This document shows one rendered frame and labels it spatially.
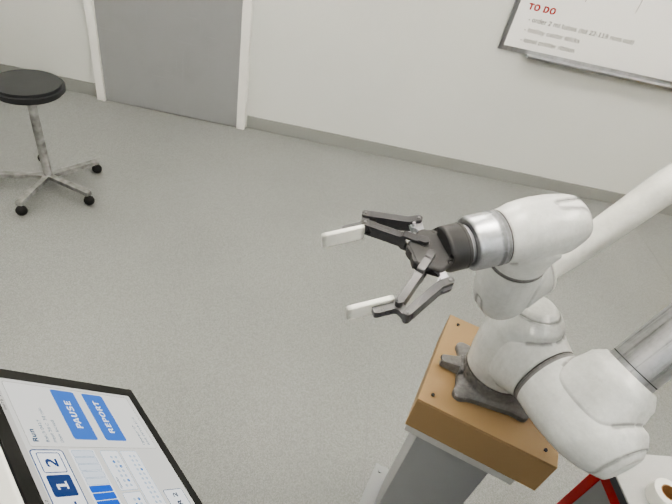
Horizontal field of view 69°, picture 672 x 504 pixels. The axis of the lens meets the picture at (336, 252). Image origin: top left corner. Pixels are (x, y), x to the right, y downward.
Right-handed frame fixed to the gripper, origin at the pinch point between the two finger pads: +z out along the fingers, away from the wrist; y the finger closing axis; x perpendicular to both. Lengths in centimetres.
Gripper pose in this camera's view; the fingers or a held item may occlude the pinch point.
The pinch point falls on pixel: (340, 273)
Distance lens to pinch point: 73.5
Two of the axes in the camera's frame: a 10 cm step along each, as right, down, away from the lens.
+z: -9.6, 2.1, -1.7
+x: 0.1, -6.0, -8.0
